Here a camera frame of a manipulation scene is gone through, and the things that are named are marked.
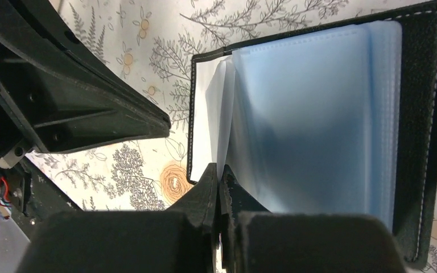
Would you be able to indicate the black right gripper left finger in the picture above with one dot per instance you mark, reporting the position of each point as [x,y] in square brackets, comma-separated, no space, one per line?
[181,238]

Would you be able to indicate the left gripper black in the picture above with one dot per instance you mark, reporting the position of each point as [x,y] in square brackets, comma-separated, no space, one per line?
[56,97]

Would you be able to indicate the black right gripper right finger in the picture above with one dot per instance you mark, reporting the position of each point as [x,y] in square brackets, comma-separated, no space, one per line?
[254,239]

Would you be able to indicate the floral patterned table mat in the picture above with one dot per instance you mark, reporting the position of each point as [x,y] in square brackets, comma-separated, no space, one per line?
[149,44]

